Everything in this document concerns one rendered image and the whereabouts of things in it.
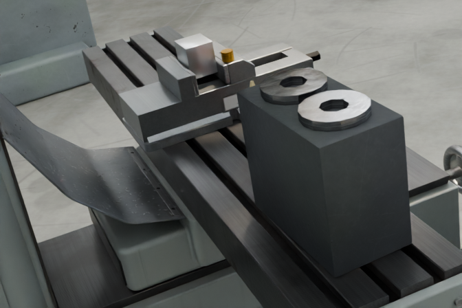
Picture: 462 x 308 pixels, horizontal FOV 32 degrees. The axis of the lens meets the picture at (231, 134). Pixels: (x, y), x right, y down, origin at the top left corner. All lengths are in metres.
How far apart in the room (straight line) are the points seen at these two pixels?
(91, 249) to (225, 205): 0.43
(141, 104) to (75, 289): 0.35
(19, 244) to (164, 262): 0.27
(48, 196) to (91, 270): 1.88
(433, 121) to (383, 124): 2.47
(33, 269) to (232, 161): 0.36
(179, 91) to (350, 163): 0.51
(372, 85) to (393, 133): 2.83
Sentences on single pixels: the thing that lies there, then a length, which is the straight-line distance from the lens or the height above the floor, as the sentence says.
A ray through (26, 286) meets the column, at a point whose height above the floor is 0.86.
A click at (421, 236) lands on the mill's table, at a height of 0.93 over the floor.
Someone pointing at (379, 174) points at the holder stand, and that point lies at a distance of 0.98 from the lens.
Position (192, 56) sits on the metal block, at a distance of 1.41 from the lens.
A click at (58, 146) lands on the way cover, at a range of 1.50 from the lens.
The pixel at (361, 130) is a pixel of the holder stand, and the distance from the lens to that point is 0.94.
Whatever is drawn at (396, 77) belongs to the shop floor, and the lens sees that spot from 3.86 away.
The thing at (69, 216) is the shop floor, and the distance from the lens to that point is 3.17.
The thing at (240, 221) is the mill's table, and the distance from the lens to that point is 1.15.
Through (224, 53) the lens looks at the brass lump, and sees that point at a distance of 1.41.
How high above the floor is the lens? 1.55
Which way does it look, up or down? 26 degrees down
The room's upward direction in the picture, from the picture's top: 10 degrees counter-clockwise
